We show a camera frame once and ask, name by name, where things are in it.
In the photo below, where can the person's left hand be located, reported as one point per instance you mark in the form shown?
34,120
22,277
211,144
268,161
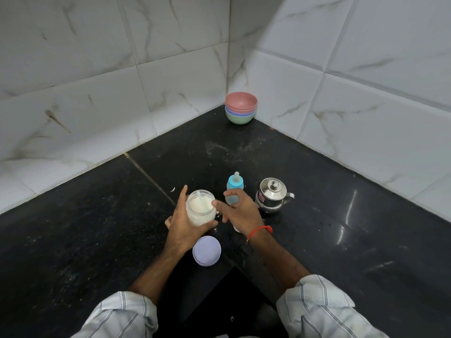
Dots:
181,232

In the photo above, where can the person's right hand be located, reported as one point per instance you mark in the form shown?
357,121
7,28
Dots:
243,214

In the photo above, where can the clear baby bottle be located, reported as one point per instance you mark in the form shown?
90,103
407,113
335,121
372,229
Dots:
230,199

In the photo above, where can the jar of white powder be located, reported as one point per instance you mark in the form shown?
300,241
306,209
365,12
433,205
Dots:
199,215

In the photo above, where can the lilac jar lid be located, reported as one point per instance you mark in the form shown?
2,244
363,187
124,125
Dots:
206,251

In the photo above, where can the small steel kettle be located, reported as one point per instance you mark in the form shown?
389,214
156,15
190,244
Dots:
271,198

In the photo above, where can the mint green scoop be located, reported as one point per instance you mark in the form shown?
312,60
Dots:
201,198

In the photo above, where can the person's right forearm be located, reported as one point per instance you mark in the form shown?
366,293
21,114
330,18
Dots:
278,264

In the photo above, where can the green bowl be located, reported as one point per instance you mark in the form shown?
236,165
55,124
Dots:
241,120

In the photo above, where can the blue bowl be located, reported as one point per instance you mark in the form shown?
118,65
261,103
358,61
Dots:
241,114

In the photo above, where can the pink bowl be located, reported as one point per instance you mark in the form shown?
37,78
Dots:
241,100

